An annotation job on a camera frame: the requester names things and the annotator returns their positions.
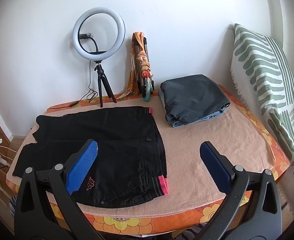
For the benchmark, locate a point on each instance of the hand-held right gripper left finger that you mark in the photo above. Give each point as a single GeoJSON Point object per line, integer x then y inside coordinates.
{"type": "Point", "coordinates": [83, 167]}

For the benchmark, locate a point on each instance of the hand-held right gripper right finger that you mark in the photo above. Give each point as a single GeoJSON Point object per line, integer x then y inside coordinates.
{"type": "Point", "coordinates": [215, 167]}

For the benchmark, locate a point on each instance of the black pants with pink cuffs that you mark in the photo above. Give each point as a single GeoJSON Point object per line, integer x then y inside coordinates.
{"type": "Point", "coordinates": [116, 132]}

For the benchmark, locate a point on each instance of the folded dark grey pants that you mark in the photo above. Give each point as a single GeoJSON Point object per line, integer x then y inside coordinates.
{"type": "Point", "coordinates": [192, 95]}

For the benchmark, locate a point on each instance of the beige fleece blanket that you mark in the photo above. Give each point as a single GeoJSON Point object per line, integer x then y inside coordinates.
{"type": "Point", "coordinates": [199, 135]}

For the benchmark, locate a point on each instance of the folded blue jeans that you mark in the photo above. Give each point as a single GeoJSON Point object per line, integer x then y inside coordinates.
{"type": "Point", "coordinates": [212, 115]}

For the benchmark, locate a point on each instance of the orange floral mattress cover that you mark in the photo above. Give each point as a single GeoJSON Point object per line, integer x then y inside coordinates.
{"type": "Point", "coordinates": [126, 223]}

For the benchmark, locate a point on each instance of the black mini tripod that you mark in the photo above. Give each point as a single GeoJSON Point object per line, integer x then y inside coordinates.
{"type": "Point", "coordinates": [99, 80]}

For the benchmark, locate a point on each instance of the orange patterned scarf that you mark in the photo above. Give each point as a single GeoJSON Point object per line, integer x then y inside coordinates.
{"type": "Point", "coordinates": [143, 62]}

